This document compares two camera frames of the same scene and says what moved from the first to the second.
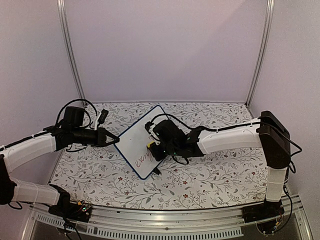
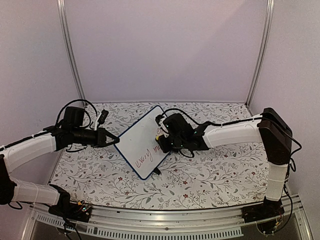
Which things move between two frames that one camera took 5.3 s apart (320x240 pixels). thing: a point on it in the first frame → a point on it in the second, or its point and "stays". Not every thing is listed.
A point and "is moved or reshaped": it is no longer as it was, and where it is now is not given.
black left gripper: (101, 137) stays
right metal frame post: (268, 20) stays
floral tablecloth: (101, 176) stays
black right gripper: (158, 155) → (166, 148)
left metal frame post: (66, 37) stays
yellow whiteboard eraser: (148, 144) is moved or reshaped
